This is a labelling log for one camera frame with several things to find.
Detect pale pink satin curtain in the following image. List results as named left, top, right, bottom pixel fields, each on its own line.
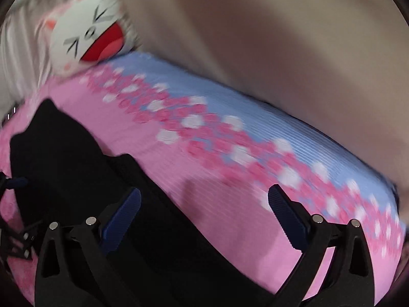
left=0, top=0, right=80, bottom=119

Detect pink floral bed sheet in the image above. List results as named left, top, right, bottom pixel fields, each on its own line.
left=0, top=51, right=408, bottom=307

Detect black pants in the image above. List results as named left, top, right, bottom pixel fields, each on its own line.
left=9, top=98, right=288, bottom=307

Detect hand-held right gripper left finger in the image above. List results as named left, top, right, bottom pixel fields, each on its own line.
left=35, top=187, right=151, bottom=307

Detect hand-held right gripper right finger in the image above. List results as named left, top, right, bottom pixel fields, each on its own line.
left=267, top=184, right=375, bottom=307

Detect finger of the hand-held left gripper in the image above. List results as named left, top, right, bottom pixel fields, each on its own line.
left=0, top=172, right=29, bottom=195
left=0, top=219, right=43, bottom=261

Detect beige hanging cloth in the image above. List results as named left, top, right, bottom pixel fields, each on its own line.
left=77, top=0, right=409, bottom=195

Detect white cat face pillow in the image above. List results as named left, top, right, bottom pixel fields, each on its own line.
left=40, top=0, right=143, bottom=77

